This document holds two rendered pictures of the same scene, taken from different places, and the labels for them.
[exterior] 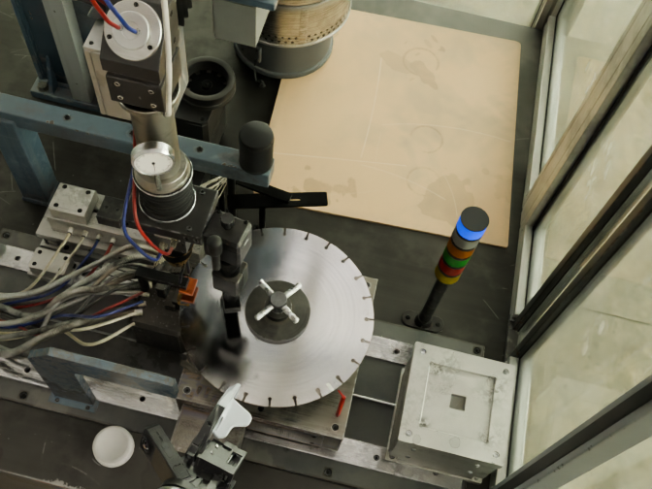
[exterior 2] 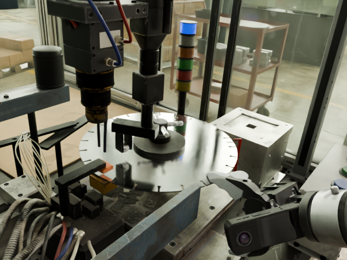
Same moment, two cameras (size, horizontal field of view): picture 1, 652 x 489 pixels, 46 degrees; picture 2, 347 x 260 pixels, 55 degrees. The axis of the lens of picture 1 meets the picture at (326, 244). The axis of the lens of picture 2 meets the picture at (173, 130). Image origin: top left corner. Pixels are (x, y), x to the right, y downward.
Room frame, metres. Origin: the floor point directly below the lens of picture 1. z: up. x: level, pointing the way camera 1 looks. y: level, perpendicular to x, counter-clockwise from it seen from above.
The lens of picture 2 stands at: (0.16, 0.57, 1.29)
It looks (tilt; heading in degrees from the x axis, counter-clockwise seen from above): 27 degrees down; 302
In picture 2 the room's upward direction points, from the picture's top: 4 degrees clockwise
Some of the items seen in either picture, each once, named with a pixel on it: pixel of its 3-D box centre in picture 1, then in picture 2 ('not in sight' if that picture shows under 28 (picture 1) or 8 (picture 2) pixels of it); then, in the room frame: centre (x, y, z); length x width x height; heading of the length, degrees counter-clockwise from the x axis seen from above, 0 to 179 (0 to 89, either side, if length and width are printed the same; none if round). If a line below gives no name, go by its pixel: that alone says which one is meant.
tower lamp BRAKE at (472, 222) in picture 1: (472, 223); (188, 27); (0.64, -0.22, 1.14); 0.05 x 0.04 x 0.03; 176
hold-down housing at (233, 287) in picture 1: (228, 253); (149, 44); (0.49, 0.13, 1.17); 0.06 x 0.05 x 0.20; 77
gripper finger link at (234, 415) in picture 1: (234, 412); (233, 178); (0.33, 0.09, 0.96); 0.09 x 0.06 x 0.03; 164
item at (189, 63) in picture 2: (457, 252); (185, 62); (0.64, -0.22, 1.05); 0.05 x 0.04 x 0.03; 176
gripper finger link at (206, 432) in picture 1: (208, 432); (246, 194); (0.29, 0.13, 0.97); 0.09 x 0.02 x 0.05; 164
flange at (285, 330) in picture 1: (277, 309); (159, 138); (0.52, 0.06, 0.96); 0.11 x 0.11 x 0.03
